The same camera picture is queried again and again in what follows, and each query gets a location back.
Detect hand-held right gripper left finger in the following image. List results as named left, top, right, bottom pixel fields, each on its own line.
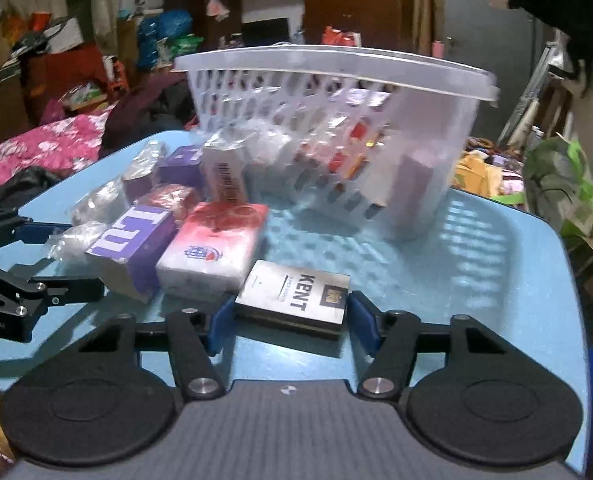
left=51, top=297, right=236, bottom=400

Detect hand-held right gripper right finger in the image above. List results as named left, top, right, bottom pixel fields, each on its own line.
left=349, top=290, right=522, bottom=397

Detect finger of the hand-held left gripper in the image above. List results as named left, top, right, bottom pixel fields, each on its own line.
left=0, top=207, right=73, bottom=253
left=0, top=256, right=106, bottom=313

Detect white Kent cigarette box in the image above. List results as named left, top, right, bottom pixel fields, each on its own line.
left=235, top=259, right=353, bottom=342

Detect pale purple box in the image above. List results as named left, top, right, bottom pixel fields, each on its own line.
left=377, top=152, right=435, bottom=217

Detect red and white packet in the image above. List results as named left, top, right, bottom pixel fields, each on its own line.
left=327, top=119, right=383, bottom=182

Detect white plastic basket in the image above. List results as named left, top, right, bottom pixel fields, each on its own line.
left=174, top=45, right=501, bottom=244

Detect clear plastic bag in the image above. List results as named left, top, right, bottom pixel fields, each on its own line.
left=70, top=179, right=128, bottom=227
left=43, top=221, right=110, bottom=264

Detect black cloth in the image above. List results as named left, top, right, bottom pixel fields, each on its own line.
left=0, top=165, right=60, bottom=207

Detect pink and white box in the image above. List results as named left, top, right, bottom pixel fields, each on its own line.
left=155, top=203, right=270, bottom=302

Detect purple box with white letters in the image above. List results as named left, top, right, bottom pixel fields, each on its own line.
left=85, top=205, right=178, bottom=303

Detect pink floral quilt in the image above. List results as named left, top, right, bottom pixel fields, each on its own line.
left=0, top=109, right=116, bottom=192

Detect bagged purple box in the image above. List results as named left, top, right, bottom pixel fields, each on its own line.
left=123, top=140, right=170, bottom=197

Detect red bagged packet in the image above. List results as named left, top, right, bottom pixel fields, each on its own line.
left=144, top=183, right=200, bottom=222

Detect red and white box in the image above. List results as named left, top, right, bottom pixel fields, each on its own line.
left=203, top=141, right=250, bottom=207

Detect pile of dark clothes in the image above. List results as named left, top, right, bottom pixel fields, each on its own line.
left=100, top=76, right=200, bottom=157

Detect blue plastic bag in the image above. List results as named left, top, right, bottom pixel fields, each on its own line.
left=136, top=9, right=193, bottom=72

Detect green plastic bag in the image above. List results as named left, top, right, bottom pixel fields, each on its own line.
left=521, top=135, right=593, bottom=239

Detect metal crutches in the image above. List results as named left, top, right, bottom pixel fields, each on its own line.
left=498, top=41, right=558, bottom=147

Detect orange plastic bag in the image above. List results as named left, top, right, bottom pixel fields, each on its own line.
left=321, top=25, right=363, bottom=49

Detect grey door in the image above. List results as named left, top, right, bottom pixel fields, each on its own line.
left=441, top=0, right=547, bottom=128

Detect black television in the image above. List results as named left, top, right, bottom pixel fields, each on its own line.
left=241, top=17, right=290, bottom=49

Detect black hanging garment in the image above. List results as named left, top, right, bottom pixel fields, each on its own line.
left=505, top=0, right=593, bottom=100

